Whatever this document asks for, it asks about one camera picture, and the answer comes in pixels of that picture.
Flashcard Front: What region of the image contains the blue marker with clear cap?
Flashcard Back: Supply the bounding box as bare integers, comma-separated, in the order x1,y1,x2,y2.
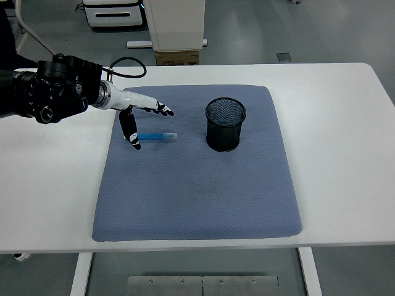
138,132,179,142

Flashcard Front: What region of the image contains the white table leg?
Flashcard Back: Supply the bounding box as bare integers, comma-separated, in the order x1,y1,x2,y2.
69,252,93,296
297,247,323,296

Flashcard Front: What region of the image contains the person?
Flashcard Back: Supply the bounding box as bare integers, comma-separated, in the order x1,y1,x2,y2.
0,7,38,73

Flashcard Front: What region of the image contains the white cabinet with dark slot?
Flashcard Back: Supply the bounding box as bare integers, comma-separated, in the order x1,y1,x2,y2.
82,0,146,28

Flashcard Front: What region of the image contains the white pedestal base bar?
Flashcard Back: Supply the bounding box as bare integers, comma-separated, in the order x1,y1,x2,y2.
127,39,208,49

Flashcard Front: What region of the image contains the brown cardboard box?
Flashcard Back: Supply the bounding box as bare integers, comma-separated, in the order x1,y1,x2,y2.
154,49,201,66

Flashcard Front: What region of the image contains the grey chair with white frame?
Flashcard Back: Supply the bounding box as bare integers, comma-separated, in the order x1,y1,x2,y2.
14,0,57,56

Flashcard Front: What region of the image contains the black mesh pen holder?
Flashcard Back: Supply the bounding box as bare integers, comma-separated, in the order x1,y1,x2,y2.
205,97,247,153

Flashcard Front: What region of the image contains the blue-grey textured mat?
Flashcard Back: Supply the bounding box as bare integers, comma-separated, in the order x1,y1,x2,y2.
91,84,303,242

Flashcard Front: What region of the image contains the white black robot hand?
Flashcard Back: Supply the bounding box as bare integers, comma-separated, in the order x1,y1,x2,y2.
107,87,175,151

